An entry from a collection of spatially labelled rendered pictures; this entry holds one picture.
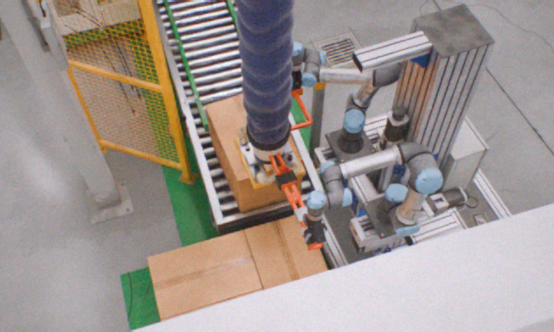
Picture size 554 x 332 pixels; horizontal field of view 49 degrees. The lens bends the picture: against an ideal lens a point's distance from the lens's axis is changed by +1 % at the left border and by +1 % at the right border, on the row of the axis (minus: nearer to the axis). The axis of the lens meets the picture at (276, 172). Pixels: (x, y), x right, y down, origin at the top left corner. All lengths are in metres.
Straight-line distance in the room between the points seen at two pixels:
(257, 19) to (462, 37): 0.86
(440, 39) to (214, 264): 1.85
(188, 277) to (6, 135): 2.23
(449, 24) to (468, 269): 2.19
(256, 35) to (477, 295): 1.99
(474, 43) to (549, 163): 2.49
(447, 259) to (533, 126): 4.64
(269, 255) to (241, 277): 0.22
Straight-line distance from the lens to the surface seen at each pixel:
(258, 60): 2.56
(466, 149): 3.33
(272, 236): 3.70
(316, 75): 3.05
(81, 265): 4.44
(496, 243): 0.61
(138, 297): 4.23
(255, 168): 3.20
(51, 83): 3.54
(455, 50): 2.62
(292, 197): 2.99
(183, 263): 3.67
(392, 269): 0.57
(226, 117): 3.70
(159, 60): 3.59
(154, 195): 4.57
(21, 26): 3.27
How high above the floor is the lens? 3.84
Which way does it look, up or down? 57 degrees down
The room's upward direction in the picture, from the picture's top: 1 degrees counter-clockwise
